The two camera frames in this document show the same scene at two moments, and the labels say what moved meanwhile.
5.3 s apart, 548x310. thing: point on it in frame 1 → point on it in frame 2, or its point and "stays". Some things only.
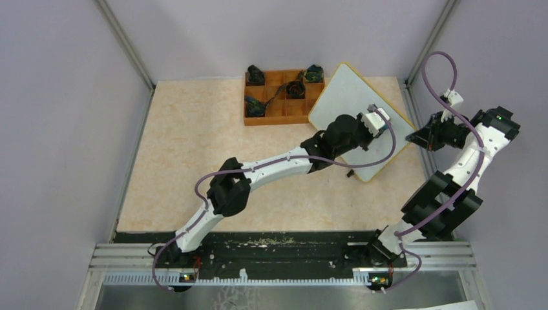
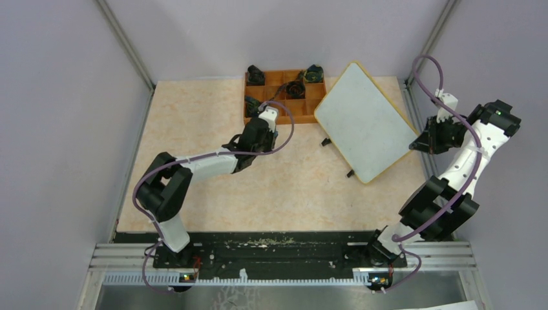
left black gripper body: x=361 y=138 → x=267 y=144
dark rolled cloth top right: x=314 y=73 stays
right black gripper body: x=443 y=134 stays
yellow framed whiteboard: x=348 y=93 stays
